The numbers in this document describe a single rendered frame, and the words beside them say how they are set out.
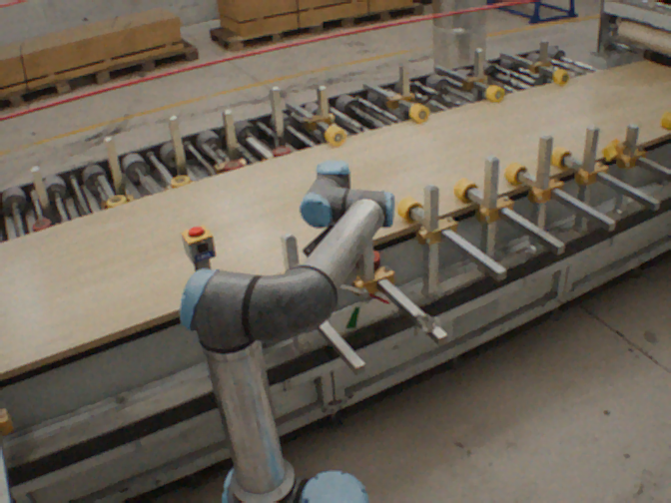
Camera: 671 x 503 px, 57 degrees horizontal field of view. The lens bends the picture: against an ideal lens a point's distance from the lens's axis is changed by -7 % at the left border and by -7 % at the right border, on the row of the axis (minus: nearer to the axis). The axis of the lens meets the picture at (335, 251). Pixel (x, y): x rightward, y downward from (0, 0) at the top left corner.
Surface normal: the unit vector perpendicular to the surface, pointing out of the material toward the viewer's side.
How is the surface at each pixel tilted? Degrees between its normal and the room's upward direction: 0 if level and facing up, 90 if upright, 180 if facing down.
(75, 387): 90
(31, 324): 0
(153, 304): 0
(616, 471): 0
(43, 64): 90
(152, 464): 90
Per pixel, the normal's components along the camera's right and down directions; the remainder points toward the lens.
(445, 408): -0.07, -0.84
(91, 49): 0.48, 0.45
